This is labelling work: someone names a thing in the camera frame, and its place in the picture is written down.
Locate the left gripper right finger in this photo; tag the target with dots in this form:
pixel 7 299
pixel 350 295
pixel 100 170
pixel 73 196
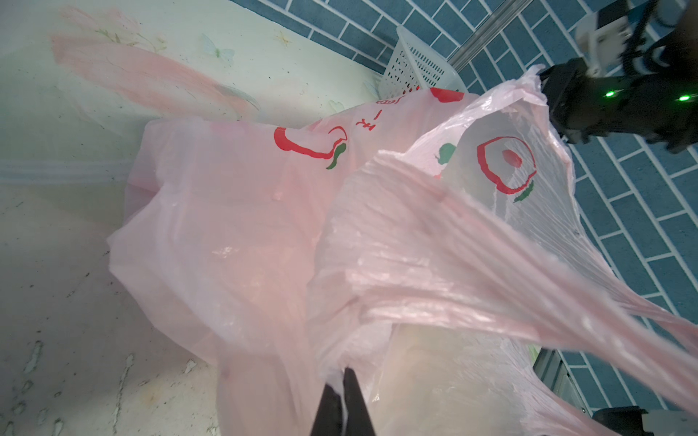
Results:
pixel 357 418

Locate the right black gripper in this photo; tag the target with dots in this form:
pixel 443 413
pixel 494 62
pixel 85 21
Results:
pixel 660 108

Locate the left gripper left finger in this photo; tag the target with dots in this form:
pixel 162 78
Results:
pixel 329 419

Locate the pink plastic bag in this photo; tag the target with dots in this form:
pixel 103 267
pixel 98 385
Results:
pixel 424 242

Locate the white plastic mesh basket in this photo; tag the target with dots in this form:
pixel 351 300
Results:
pixel 414 65

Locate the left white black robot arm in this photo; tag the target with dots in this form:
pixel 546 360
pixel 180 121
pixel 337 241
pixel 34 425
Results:
pixel 631 420

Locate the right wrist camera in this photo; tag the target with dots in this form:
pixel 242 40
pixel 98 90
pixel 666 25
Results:
pixel 614 37

